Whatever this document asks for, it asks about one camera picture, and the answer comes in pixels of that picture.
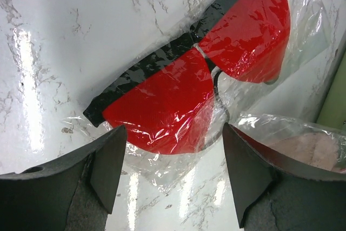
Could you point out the clear bag with beige bra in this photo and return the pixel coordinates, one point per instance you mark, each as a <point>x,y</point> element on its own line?
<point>309,143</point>

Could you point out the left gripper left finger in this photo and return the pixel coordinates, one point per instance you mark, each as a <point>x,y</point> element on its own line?
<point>76,191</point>

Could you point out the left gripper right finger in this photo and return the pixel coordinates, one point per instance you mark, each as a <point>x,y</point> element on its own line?
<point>272,191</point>

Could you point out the green open suitcase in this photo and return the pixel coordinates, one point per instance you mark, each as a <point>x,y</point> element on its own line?
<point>332,113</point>

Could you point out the clear bag with red bra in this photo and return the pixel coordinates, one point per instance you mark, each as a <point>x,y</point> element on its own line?
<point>175,100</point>

